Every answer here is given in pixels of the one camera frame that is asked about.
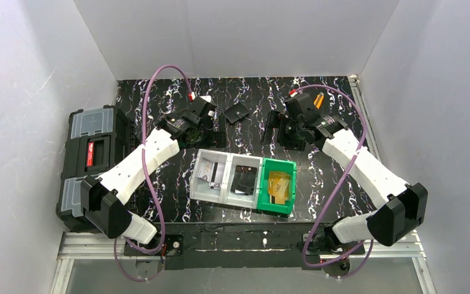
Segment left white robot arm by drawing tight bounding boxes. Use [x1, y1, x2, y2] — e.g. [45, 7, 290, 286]
[81, 96, 223, 244]

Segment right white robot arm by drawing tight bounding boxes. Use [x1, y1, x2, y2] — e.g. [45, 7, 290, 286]
[261, 93, 428, 248]

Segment white cards in left bin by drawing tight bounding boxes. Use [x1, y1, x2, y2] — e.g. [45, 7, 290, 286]
[196, 159, 226, 190]

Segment gold cards in green bin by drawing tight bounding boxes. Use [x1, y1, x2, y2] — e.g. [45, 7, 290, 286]
[267, 171, 291, 205]

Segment black cards in middle bin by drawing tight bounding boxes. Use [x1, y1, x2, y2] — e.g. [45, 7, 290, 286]
[230, 165, 258, 195]

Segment green bin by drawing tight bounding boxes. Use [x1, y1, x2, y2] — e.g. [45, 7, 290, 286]
[256, 157, 297, 215]

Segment orange black utility knife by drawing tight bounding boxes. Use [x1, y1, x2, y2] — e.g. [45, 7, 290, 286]
[313, 92, 324, 110]

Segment grey bin left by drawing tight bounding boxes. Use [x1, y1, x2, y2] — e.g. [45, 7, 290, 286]
[189, 149, 229, 204]

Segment grey bin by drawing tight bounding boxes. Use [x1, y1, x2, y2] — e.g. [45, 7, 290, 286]
[189, 149, 229, 204]
[223, 153, 263, 209]

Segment grey bin middle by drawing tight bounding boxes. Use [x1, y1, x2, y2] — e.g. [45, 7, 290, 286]
[223, 153, 263, 209]

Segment black tool box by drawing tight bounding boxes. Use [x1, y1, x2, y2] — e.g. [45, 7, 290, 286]
[56, 105, 140, 233]

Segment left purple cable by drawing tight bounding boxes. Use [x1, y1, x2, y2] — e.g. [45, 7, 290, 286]
[113, 64, 193, 283]

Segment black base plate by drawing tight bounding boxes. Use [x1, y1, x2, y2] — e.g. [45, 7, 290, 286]
[123, 222, 365, 271]

